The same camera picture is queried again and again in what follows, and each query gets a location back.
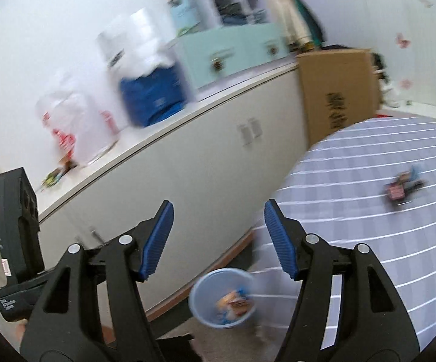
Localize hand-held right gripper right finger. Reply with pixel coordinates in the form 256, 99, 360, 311
264, 198, 421, 362

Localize teal drawer box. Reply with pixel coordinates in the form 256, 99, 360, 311
171, 21, 290, 101

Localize orange wrapper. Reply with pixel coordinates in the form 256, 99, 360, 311
217, 290, 252, 319

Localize blue plastic bin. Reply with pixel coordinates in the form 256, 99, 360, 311
188, 268, 257, 329

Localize white plastic bag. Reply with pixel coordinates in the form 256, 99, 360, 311
97, 8, 177, 80

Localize brown cardboard box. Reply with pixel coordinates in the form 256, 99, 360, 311
295, 48, 383, 146

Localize purple checked tablecloth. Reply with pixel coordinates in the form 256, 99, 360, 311
248, 115, 436, 351

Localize white cabinet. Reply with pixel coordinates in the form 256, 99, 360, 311
37, 60, 317, 317

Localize blue bag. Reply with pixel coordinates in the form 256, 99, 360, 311
119, 62, 188, 127

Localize hanging clothes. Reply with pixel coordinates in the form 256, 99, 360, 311
263, 0, 328, 50

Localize clear red-printed plastic bag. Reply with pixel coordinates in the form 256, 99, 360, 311
35, 70, 123, 167

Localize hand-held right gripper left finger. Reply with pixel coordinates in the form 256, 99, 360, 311
21, 200, 175, 362

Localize small colourful items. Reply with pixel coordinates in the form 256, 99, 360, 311
42, 160, 79, 190

